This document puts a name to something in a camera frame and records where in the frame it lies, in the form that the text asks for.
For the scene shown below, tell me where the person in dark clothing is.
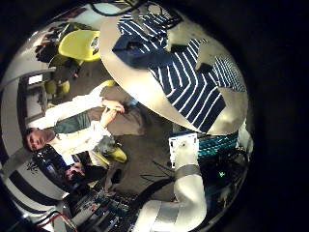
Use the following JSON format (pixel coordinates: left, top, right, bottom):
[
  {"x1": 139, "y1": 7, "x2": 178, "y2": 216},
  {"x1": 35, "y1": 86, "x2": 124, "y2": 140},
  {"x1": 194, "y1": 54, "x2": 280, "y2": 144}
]
[{"x1": 32, "y1": 144, "x2": 109, "y2": 194}]

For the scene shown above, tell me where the red cable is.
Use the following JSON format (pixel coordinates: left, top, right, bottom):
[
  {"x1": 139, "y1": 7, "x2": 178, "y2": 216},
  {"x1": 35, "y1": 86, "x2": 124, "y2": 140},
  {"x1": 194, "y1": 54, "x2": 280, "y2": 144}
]
[{"x1": 38, "y1": 212, "x2": 76, "y2": 231}]

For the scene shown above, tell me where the olive green chair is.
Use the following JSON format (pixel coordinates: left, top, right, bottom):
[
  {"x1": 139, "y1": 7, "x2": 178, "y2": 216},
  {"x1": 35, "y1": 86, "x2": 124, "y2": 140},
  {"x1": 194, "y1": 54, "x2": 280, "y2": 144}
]
[{"x1": 47, "y1": 53, "x2": 81, "y2": 69}]

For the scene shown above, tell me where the yellow-green round stool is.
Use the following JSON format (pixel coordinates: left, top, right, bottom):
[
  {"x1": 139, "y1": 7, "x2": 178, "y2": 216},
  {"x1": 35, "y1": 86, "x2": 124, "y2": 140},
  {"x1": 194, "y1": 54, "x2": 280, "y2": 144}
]
[{"x1": 43, "y1": 79, "x2": 70, "y2": 97}]

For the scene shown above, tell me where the yellow-green office chair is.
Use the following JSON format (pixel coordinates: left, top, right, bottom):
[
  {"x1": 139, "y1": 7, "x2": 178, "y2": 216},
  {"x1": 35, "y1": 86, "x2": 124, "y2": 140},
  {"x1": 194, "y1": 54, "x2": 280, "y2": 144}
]
[{"x1": 91, "y1": 146, "x2": 128, "y2": 165}]

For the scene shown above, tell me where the tangled black cable bundle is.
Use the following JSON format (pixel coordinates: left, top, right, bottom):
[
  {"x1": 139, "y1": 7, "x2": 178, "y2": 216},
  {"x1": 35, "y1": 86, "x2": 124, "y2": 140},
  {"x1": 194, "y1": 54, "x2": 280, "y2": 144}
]
[{"x1": 146, "y1": 2, "x2": 183, "y2": 28}]

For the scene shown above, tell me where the black backpack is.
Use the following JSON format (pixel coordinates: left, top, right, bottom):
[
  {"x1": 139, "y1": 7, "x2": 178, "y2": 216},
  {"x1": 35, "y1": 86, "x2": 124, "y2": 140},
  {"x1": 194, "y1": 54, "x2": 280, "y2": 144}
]
[{"x1": 34, "y1": 42, "x2": 60, "y2": 64}]

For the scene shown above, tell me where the grey desk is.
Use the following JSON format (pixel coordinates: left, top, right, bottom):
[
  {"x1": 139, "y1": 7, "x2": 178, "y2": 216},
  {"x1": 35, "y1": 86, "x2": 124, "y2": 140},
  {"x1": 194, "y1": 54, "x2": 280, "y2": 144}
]
[{"x1": 17, "y1": 69, "x2": 54, "y2": 125}]

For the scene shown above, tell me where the large yellow plastic chair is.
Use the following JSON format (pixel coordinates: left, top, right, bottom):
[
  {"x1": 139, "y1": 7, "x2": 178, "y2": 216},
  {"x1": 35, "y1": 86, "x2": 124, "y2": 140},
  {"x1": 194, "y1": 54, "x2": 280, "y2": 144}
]
[{"x1": 57, "y1": 29, "x2": 101, "y2": 63}]

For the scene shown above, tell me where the navy white striped shirt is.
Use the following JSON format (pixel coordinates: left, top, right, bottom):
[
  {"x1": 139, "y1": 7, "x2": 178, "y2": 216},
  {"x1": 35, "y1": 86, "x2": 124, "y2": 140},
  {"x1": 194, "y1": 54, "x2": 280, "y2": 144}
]
[{"x1": 111, "y1": 12, "x2": 247, "y2": 133}]

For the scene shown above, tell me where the person in white jacket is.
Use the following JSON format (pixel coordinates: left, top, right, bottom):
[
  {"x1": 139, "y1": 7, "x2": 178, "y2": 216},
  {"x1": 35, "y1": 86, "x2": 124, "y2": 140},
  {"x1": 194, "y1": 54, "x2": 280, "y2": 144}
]
[{"x1": 22, "y1": 79, "x2": 149, "y2": 167}]

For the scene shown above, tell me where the cluttered electronics bench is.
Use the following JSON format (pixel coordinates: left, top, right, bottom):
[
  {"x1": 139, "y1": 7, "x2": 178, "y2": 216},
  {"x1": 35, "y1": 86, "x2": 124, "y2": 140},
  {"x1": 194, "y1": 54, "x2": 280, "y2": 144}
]
[{"x1": 71, "y1": 189, "x2": 139, "y2": 232}]

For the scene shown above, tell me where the black cable loop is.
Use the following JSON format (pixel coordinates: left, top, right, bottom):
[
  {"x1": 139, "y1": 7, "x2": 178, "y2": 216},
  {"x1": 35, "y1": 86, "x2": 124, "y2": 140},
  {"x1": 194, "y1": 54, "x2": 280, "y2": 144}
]
[{"x1": 90, "y1": 1, "x2": 143, "y2": 17}]

